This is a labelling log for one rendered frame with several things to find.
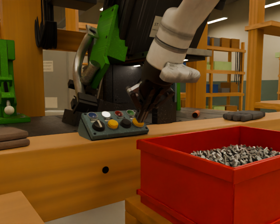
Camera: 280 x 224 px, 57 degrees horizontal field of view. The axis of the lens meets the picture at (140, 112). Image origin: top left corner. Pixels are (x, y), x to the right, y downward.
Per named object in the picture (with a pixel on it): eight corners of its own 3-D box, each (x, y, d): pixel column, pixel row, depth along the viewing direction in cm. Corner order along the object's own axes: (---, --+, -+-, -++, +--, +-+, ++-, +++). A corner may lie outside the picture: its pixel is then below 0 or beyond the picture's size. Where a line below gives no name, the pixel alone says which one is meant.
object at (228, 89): (243, 122, 718) (246, 39, 695) (173, 130, 594) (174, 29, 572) (227, 120, 765) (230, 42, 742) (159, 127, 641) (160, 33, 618)
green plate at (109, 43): (123, 76, 85) (137, 14, 86) (101, 69, 80) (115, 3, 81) (107, 77, 94) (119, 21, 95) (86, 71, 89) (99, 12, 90)
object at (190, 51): (211, 60, 81) (212, 50, 81) (172, 57, 72) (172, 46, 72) (142, 67, 113) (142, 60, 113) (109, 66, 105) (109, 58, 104)
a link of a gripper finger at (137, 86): (141, 75, 56) (145, 82, 57) (124, 88, 56) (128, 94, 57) (146, 82, 54) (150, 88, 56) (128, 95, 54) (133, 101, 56)
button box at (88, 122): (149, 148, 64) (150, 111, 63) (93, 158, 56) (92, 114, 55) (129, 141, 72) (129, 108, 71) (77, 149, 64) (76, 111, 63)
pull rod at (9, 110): (15, 114, 79) (14, 96, 79) (5, 115, 78) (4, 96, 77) (12, 113, 84) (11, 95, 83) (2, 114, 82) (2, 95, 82)
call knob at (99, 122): (106, 130, 58) (107, 126, 57) (94, 131, 57) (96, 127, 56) (101, 122, 60) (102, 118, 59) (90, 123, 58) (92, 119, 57)
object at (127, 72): (166, 112, 117) (167, 35, 113) (105, 117, 100) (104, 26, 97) (143, 109, 132) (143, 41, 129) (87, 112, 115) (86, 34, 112)
